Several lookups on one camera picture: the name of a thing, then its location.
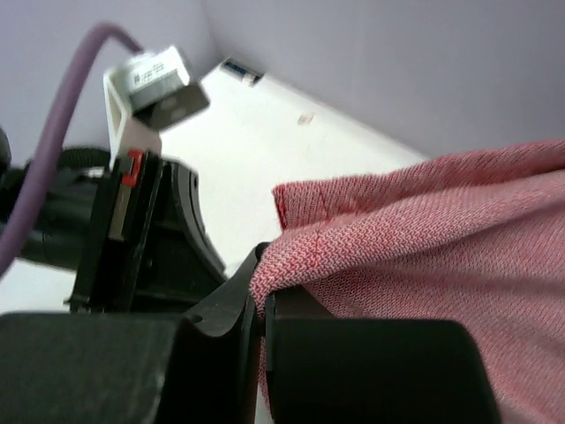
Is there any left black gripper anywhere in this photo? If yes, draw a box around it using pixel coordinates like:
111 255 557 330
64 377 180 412
19 148 225 312

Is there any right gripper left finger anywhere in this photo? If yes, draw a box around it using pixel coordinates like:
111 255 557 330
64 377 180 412
1 245 265 423

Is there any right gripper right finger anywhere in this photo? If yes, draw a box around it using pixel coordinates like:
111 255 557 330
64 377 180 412
265 286 501 423

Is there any red pink patterned pillowcase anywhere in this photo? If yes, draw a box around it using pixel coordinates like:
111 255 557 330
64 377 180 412
250 140 564 423

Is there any left blue table label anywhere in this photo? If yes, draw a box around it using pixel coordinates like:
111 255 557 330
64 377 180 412
221 58 264 87

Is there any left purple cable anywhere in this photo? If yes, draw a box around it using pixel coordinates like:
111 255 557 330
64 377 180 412
0 22 145 273

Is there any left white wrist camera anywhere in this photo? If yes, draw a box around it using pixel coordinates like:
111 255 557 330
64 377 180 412
102 45 210 164

